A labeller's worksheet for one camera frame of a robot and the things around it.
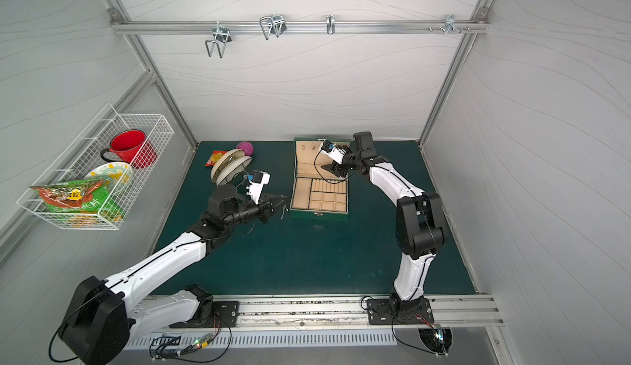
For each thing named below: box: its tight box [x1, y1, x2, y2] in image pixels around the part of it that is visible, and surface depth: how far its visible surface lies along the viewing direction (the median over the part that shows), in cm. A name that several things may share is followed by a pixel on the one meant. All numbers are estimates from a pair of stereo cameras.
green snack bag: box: [29, 178, 111, 213], surface depth 55 cm
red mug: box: [100, 129, 158, 170], surface depth 68 cm
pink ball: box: [235, 141, 254, 157], surface depth 114 cm
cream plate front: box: [216, 156, 253, 187], surface depth 92 cm
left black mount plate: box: [169, 300, 240, 329], surface depth 75 cm
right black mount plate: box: [367, 297, 435, 325], surface depth 74 cm
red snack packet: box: [204, 150, 229, 167], surface depth 116 cm
